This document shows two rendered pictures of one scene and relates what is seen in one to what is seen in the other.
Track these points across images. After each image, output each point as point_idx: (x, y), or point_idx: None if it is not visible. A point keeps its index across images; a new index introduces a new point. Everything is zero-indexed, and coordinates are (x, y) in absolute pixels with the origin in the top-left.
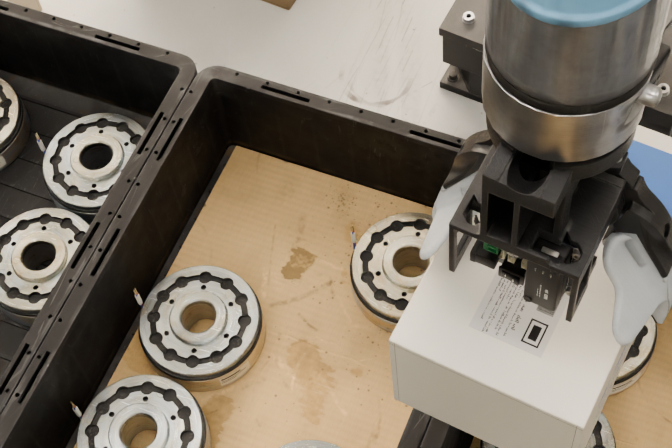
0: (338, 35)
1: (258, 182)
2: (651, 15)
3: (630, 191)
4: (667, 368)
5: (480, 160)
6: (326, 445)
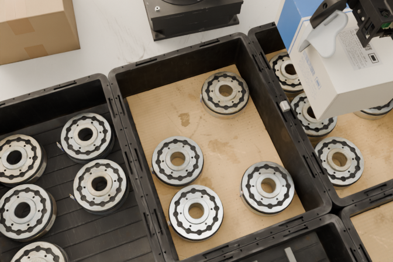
0: (105, 46)
1: (145, 103)
2: None
3: None
4: None
5: (341, 3)
6: (256, 164)
